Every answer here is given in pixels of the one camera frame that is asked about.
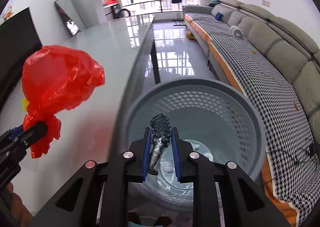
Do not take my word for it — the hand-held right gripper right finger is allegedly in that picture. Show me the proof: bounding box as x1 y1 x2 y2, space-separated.
171 127 290 227

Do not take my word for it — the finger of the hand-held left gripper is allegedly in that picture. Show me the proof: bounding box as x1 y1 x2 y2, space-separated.
0 126 23 144
19 122 48 148

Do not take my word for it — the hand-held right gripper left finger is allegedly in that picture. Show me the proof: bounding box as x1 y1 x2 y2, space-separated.
30 128 152 227

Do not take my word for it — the dark spiky rubber toy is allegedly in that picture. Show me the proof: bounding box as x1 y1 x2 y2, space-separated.
149 113 173 175

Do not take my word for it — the grey perforated plastic basket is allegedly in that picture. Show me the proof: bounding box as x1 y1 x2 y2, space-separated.
117 78 267 214

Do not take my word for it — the red plastic bag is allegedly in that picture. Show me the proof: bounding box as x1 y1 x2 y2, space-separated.
22 45 105 159

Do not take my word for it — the person's left hand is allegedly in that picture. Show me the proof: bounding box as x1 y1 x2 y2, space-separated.
5 182 33 222

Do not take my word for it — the black television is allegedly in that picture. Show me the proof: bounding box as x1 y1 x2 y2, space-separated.
0 7 43 113

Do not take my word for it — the grey sofa with checkered cover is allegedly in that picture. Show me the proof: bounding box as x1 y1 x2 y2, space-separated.
184 5 320 227

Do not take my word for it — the leaning floor mirror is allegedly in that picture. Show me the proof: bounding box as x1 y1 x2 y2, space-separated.
54 0 87 36

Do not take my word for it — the black floor clothes stand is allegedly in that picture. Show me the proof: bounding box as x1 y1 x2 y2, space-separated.
171 0 187 26

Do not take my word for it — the white counter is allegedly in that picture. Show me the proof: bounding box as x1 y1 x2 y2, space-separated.
104 5 120 16

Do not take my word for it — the black cable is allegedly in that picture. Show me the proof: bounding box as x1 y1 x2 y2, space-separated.
262 142 320 187

